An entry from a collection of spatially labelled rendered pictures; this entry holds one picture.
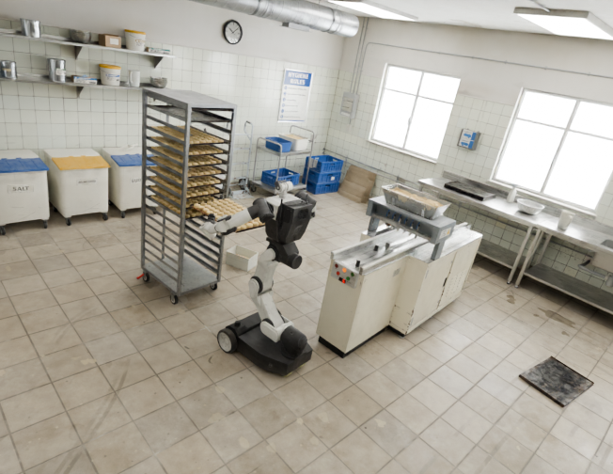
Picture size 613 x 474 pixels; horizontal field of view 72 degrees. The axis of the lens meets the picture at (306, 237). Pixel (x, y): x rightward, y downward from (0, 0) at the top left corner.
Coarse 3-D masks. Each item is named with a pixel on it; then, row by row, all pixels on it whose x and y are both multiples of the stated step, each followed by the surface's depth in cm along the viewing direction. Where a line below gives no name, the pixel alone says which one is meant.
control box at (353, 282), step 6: (342, 264) 335; (336, 270) 339; (342, 270) 334; (348, 270) 331; (354, 270) 330; (336, 276) 341; (342, 276) 336; (354, 276) 328; (342, 282) 337; (348, 282) 333; (354, 282) 329; (354, 288) 332
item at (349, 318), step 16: (352, 256) 352; (368, 256) 357; (384, 256) 363; (384, 272) 349; (400, 272) 374; (336, 288) 347; (352, 288) 336; (368, 288) 338; (384, 288) 361; (336, 304) 350; (352, 304) 339; (368, 304) 350; (384, 304) 375; (320, 320) 367; (336, 320) 354; (352, 320) 343; (368, 320) 363; (384, 320) 390; (320, 336) 375; (336, 336) 358; (352, 336) 351; (368, 336) 377; (336, 352) 366; (352, 352) 372
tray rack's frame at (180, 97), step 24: (144, 96) 352; (168, 96) 331; (192, 96) 353; (144, 120) 360; (168, 120) 380; (144, 144) 369; (144, 168) 378; (144, 192) 387; (144, 216) 396; (144, 240) 406; (144, 264) 417; (192, 264) 434; (168, 288) 391; (192, 288) 395
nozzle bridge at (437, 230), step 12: (372, 204) 390; (384, 204) 383; (372, 216) 405; (384, 216) 393; (396, 216) 385; (408, 216) 368; (420, 216) 368; (444, 216) 379; (372, 228) 410; (408, 228) 376; (420, 228) 371; (432, 228) 364; (444, 228) 358; (432, 240) 357; (444, 240) 370; (432, 252) 370
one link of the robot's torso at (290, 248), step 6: (270, 240) 315; (276, 246) 312; (282, 246) 308; (288, 246) 310; (294, 246) 314; (282, 252) 309; (288, 252) 308; (294, 252) 312; (282, 258) 310; (288, 258) 308; (294, 258) 306; (300, 258) 311; (288, 264) 310; (294, 264) 308; (300, 264) 314
